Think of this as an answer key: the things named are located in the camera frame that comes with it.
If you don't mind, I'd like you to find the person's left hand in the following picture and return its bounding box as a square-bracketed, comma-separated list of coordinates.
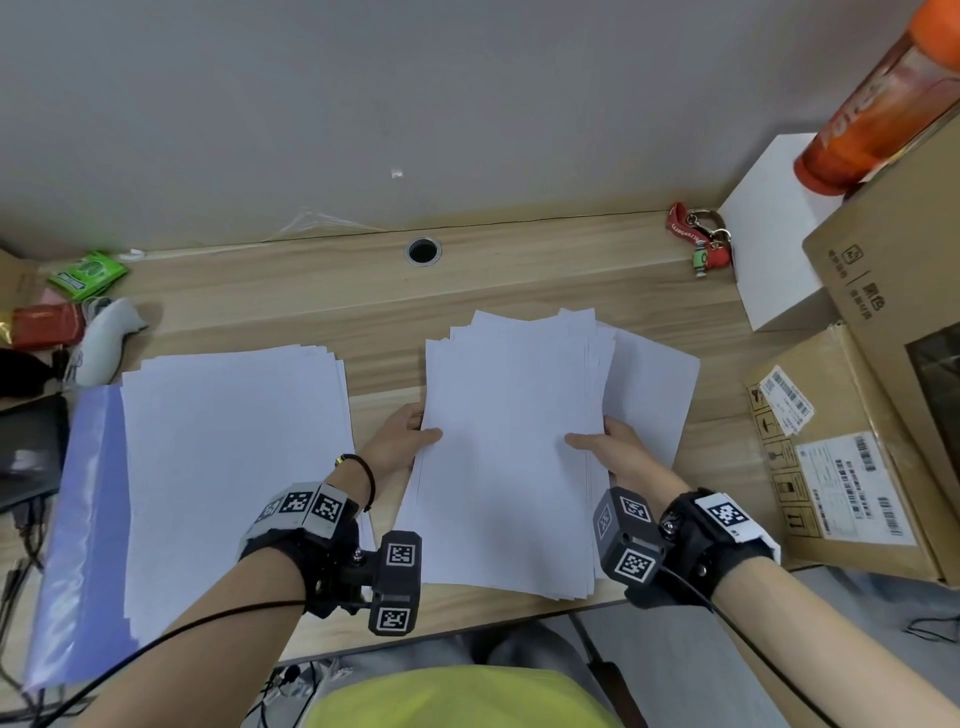
[361, 403, 444, 494]

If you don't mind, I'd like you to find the person's right hand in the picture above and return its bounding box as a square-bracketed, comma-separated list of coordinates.
[563, 416, 691, 520]

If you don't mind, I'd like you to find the pile of white papers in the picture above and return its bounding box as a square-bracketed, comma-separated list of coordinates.
[393, 307, 703, 604]

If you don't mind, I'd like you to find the tidy white paper stack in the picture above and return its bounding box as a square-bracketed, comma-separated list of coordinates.
[119, 344, 376, 646]

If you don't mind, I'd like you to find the blue plastic folder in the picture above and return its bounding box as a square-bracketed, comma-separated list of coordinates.
[22, 384, 140, 691]

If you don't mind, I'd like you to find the person's left forearm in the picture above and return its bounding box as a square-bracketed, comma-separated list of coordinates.
[78, 551, 309, 728]

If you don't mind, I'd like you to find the person's right forearm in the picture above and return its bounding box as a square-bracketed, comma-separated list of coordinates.
[708, 558, 960, 728]

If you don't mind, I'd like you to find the person's yellow shirt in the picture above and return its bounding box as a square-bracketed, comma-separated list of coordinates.
[303, 667, 624, 728]

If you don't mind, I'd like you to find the dark brown chair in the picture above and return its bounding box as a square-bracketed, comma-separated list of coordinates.
[569, 614, 650, 728]

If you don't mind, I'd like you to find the flat cardboard box with labels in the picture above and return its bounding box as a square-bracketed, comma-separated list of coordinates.
[743, 323, 960, 586]

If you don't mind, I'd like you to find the clear tape piece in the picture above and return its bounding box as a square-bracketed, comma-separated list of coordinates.
[266, 208, 388, 241]

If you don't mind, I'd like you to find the white power strip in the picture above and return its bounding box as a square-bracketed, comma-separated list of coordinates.
[266, 659, 355, 703]

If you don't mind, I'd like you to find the small white box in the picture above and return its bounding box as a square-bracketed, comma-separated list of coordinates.
[718, 132, 849, 333]

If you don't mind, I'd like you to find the large cardboard box with window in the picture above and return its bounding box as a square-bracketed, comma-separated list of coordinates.
[802, 104, 960, 519]

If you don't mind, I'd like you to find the white handheld controller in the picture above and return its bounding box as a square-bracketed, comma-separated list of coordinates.
[71, 297, 151, 389]

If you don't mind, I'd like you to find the green gum packet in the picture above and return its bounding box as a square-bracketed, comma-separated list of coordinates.
[47, 251, 130, 299]

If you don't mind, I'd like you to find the small black tablet screen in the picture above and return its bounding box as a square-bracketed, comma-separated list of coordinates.
[0, 393, 70, 515]

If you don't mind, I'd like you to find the red snack packet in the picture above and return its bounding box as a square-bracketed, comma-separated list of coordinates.
[11, 303, 88, 350]

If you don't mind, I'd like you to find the brown box with white top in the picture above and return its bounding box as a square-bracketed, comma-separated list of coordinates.
[0, 247, 43, 309]

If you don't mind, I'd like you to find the orange drink bottle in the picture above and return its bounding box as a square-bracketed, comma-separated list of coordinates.
[793, 0, 960, 196]

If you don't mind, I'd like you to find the black bead bracelet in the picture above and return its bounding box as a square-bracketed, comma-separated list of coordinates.
[335, 452, 376, 513]

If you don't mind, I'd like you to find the black wrist camera with markers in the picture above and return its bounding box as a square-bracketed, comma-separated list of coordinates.
[238, 482, 423, 637]
[592, 487, 783, 610]

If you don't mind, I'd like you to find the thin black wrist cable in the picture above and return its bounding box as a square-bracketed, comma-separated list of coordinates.
[659, 566, 838, 728]
[37, 599, 373, 728]

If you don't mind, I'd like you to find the red keychain with green charm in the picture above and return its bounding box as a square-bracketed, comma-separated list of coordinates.
[665, 200, 734, 279]

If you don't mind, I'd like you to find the white coiled cable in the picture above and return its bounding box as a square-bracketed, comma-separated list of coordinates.
[52, 296, 118, 388]

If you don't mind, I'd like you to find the black tablet cable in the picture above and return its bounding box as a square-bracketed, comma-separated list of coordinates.
[11, 500, 46, 568]

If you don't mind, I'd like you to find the black cable bundle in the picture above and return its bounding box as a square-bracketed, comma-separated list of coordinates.
[0, 558, 39, 703]

